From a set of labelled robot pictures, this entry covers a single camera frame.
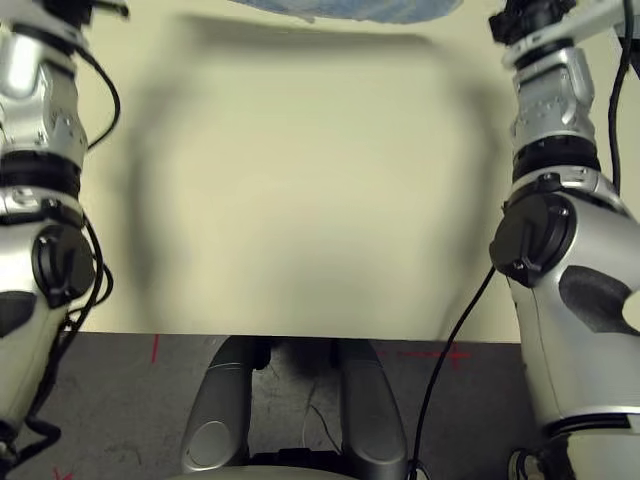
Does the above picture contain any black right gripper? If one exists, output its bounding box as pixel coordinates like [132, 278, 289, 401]
[488, 0, 567, 46]

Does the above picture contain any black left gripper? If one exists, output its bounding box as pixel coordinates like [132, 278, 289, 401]
[29, 0, 131, 31]

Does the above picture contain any light blue towel white trim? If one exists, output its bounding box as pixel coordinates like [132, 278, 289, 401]
[224, 0, 466, 25]

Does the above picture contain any grey robot torso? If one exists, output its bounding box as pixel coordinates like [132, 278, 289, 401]
[164, 449, 416, 480]

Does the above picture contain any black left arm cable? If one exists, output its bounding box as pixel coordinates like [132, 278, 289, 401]
[0, 47, 122, 466]

